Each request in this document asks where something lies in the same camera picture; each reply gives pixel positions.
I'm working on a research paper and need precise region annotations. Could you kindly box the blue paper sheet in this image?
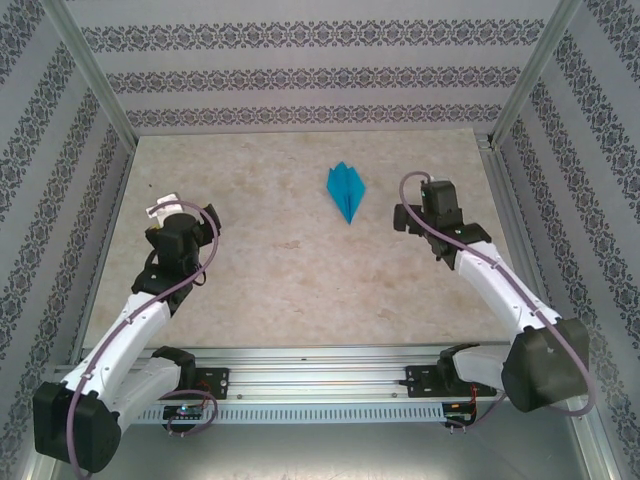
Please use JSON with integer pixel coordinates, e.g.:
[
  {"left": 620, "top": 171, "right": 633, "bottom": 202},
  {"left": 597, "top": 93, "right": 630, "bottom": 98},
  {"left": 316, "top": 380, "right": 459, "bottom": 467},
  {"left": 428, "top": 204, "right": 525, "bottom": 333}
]
[{"left": 326, "top": 160, "right": 369, "bottom": 227}]

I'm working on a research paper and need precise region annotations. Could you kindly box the sheet metal tray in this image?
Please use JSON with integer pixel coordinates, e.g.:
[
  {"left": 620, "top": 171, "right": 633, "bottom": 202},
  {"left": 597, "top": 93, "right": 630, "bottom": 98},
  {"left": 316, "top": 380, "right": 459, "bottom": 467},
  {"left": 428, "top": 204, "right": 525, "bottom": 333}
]
[{"left": 29, "top": 423, "right": 619, "bottom": 480}]

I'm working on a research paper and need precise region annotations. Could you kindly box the aluminium side rail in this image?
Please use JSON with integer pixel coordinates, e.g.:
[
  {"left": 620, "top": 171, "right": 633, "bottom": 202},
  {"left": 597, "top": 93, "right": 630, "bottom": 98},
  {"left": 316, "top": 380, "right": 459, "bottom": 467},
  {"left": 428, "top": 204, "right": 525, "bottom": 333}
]
[
  {"left": 67, "top": 142, "right": 139, "bottom": 365},
  {"left": 475, "top": 130, "right": 570, "bottom": 361}
]

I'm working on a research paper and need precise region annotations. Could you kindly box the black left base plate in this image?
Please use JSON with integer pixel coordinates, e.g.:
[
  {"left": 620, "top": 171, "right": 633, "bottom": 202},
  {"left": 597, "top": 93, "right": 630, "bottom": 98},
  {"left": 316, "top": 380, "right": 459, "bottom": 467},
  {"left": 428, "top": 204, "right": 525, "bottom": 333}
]
[{"left": 192, "top": 367, "right": 232, "bottom": 402}]

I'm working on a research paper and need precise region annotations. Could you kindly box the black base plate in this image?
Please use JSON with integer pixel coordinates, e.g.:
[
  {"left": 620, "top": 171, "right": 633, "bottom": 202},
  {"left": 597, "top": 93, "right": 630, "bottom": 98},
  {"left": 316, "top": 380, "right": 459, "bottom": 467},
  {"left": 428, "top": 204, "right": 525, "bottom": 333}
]
[
  {"left": 192, "top": 367, "right": 232, "bottom": 402},
  {"left": 405, "top": 364, "right": 501, "bottom": 400}
]

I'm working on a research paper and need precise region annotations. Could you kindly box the aluminium frame post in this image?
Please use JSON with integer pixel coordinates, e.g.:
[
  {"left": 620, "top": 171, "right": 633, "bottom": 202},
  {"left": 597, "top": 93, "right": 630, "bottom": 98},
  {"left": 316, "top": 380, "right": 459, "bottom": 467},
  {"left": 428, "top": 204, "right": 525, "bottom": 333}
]
[
  {"left": 572, "top": 412, "right": 627, "bottom": 480},
  {"left": 42, "top": 0, "right": 140, "bottom": 147},
  {"left": 488, "top": 0, "right": 587, "bottom": 149}
]

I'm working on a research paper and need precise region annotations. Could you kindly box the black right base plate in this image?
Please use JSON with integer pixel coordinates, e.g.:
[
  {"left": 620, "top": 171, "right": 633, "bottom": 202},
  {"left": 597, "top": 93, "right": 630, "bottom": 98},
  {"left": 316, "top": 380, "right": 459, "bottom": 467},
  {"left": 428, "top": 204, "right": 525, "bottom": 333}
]
[{"left": 405, "top": 364, "right": 501, "bottom": 400}]

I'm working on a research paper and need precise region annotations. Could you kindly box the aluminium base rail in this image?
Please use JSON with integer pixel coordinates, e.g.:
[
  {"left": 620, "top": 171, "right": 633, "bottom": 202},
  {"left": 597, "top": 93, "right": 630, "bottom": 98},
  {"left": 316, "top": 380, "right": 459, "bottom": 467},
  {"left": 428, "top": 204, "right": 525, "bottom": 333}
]
[{"left": 52, "top": 343, "right": 587, "bottom": 404}]

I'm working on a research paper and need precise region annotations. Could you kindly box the slotted grey cable duct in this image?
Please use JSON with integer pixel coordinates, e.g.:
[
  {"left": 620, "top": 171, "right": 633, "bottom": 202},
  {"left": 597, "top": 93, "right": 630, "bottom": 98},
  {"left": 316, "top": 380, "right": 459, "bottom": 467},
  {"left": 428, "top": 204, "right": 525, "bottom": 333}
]
[{"left": 119, "top": 403, "right": 447, "bottom": 426}]

